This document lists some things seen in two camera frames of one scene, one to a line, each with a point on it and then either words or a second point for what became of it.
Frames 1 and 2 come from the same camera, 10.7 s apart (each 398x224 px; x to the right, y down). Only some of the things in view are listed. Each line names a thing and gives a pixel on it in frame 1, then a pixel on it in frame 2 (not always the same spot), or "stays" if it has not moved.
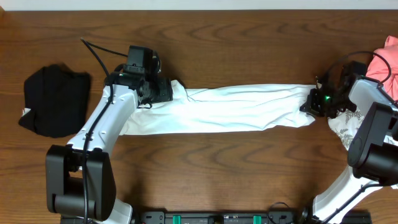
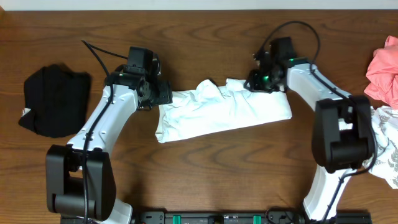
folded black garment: (58, 98) stays
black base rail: (242, 217) stays
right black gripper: (311, 106) to (255, 85)
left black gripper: (165, 90) stays
